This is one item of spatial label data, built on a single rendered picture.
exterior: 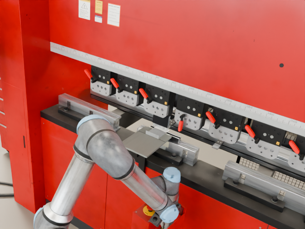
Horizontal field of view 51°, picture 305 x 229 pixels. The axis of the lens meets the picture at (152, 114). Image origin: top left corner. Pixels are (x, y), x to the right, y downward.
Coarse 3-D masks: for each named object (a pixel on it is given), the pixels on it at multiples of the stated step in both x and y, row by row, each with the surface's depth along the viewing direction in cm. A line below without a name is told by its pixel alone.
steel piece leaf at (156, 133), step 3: (153, 129) 185; (156, 129) 186; (159, 129) 186; (147, 132) 180; (150, 132) 178; (153, 132) 183; (156, 132) 183; (159, 132) 183; (162, 132) 184; (165, 132) 184; (150, 135) 179; (153, 135) 178; (156, 135) 177; (159, 135) 180
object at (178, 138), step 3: (153, 126) 189; (168, 132) 185; (171, 135) 182; (174, 135) 183; (177, 135) 183; (171, 138) 182; (174, 138) 181; (177, 138) 180; (180, 138) 182; (174, 141) 182; (177, 141) 181
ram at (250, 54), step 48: (144, 0) 159; (192, 0) 146; (240, 0) 135; (288, 0) 125; (96, 48) 186; (144, 48) 168; (192, 48) 154; (240, 48) 142; (288, 48) 131; (192, 96) 163; (240, 96) 149; (288, 96) 138
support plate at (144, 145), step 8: (144, 128) 186; (136, 136) 177; (144, 136) 178; (168, 136) 181; (128, 144) 169; (136, 144) 170; (144, 144) 170; (152, 144) 171; (160, 144) 172; (136, 152) 164; (144, 152) 164; (152, 152) 165
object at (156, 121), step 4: (156, 116) 183; (168, 116) 179; (152, 120) 186; (156, 120) 184; (160, 120) 183; (164, 120) 181; (168, 120) 180; (156, 124) 186; (160, 124) 184; (164, 124) 182; (168, 124) 182; (164, 128) 184
